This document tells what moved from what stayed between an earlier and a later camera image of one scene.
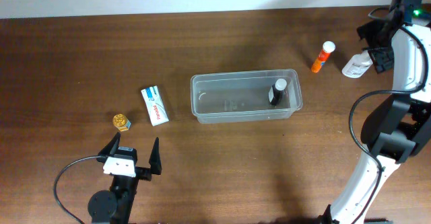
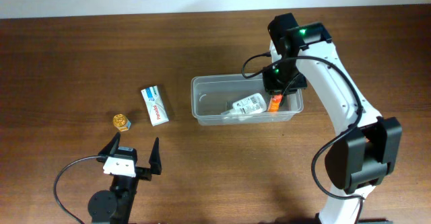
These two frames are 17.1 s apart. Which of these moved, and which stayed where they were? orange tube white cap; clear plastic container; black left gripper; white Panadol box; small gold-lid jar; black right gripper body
Moved: orange tube white cap; black right gripper body
Stayed: white Panadol box; clear plastic container; black left gripper; small gold-lid jar
